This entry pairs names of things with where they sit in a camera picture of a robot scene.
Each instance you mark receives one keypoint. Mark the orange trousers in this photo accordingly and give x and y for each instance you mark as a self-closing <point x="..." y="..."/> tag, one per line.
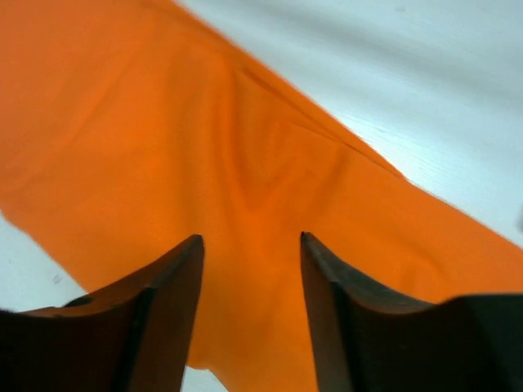
<point x="127" y="126"/>

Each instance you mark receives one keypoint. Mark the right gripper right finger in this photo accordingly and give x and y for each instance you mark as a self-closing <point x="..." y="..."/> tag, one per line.
<point x="368" y="337"/>

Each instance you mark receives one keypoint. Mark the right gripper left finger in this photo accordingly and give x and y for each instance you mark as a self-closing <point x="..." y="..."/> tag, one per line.
<point x="132" y="335"/>

